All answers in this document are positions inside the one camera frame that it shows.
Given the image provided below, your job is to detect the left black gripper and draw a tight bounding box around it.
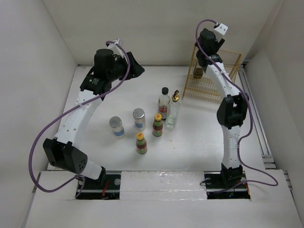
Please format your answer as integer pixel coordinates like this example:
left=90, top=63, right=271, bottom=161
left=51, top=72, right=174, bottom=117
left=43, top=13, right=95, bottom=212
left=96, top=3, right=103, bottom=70
left=108, top=52, right=144, bottom=82

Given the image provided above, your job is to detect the dark liquid square bottle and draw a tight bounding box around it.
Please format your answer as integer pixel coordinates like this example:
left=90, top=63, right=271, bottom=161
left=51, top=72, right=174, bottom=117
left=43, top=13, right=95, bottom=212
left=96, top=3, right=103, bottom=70
left=193, top=68, right=204, bottom=79

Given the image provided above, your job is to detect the clear square oil bottle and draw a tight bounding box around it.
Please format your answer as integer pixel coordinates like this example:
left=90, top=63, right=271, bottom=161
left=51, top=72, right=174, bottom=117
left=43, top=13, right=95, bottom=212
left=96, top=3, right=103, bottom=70
left=165, top=90, right=181, bottom=128

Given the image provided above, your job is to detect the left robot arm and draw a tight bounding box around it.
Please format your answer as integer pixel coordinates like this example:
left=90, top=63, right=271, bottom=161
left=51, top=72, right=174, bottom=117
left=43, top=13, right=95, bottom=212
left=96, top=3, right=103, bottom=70
left=43, top=48, right=144, bottom=188

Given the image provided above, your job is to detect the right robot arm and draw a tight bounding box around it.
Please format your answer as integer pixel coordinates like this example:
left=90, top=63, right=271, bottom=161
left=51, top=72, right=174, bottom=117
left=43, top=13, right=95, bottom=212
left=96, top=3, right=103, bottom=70
left=196, top=28, right=247, bottom=189

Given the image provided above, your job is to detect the red label clear bottle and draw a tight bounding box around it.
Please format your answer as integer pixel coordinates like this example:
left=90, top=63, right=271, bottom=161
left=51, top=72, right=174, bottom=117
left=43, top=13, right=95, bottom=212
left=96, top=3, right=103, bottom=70
left=158, top=87, right=171, bottom=121

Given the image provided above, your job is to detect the blue label shaker jar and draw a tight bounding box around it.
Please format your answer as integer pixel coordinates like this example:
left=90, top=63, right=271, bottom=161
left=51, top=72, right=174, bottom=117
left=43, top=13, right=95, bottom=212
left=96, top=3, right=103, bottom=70
left=133, top=108, right=146, bottom=131

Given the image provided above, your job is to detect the yellow cap sauce bottle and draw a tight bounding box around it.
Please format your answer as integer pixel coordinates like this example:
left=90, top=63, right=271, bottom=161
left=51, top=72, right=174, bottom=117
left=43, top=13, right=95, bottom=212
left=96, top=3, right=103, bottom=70
left=152, top=113, right=163, bottom=137
left=136, top=132, right=147, bottom=154

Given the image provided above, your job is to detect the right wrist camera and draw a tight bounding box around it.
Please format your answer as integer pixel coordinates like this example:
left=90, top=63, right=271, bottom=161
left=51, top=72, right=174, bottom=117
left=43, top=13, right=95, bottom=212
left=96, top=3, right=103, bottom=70
left=213, top=23, right=228, bottom=36

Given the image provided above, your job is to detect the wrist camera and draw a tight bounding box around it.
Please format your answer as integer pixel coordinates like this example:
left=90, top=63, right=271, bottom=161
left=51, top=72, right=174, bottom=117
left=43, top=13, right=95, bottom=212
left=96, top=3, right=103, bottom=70
left=106, top=38, right=123, bottom=51
left=213, top=23, right=228, bottom=36

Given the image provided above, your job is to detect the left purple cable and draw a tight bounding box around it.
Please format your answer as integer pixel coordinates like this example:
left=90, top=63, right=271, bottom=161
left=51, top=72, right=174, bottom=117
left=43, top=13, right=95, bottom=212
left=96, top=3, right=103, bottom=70
left=28, top=40, right=131, bottom=193

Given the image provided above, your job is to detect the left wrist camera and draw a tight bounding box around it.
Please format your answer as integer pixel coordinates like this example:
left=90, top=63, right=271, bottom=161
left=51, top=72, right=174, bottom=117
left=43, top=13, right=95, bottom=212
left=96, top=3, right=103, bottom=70
left=106, top=38, right=123, bottom=51

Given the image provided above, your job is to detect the yellow wire rack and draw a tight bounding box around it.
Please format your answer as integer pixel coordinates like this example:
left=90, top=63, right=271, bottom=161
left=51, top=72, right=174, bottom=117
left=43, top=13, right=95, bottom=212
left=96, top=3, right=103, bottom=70
left=182, top=45, right=241, bottom=104

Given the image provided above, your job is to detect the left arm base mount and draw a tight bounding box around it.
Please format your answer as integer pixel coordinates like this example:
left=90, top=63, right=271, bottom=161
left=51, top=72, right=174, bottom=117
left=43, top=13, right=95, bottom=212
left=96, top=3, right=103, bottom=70
left=76, top=171, right=122, bottom=200

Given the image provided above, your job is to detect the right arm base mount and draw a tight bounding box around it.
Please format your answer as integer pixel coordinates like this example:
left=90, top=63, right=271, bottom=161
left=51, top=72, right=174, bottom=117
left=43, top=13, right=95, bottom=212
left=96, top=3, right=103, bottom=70
left=200, top=171, right=250, bottom=200

